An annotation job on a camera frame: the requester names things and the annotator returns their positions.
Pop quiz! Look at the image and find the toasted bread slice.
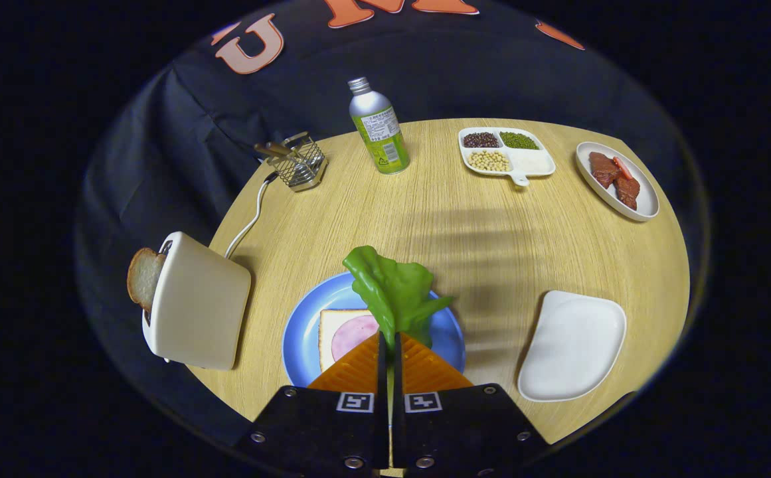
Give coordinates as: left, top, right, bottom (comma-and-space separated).
126, 248, 167, 313

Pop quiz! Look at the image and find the silver bottle with green label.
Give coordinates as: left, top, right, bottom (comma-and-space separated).
348, 76, 410, 175

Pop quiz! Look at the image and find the white toaster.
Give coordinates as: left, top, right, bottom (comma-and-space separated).
141, 231, 252, 371

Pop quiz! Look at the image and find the green lettuce leaf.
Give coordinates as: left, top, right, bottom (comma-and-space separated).
342, 246, 454, 349

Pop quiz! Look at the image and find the heap of yellow soybeans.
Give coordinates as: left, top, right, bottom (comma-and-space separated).
468, 150, 511, 173

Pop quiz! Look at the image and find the dark red meat slice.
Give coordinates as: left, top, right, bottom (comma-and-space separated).
589, 151, 620, 189
614, 174, 641, 211

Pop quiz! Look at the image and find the heap of green mung beans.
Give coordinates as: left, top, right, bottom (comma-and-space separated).
499, 131, 540, 151

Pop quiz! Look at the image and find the white bread slice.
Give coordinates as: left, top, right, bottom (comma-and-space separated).
319, 309, 381, 372

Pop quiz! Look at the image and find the black backdrop cloth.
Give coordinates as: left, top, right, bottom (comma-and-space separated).
73, 0, 711, 445

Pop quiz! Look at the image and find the small metal wire basket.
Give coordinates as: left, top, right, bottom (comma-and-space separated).
254, 131, 328, 193

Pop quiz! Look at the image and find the white divided dish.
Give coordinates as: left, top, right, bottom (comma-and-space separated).
458, 126, 557, 187

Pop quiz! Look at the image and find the white rounded square plate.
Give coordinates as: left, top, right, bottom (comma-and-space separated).
518, 290, 627, 403

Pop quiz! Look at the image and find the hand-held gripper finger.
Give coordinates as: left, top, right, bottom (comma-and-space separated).
236, 332, 389, 476
392, 332, 552, 476

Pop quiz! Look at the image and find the white oval plate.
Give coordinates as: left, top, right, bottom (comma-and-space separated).
576, 141, 660, 222

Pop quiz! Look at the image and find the blue round plate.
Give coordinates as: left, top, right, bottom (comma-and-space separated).
282, 271, 466, 389

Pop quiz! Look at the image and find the white toaster cable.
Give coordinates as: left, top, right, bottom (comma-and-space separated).
224, 171, 280, 260

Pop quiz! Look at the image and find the pink ham slice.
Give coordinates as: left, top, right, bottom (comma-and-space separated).
331, 315, 381, 362

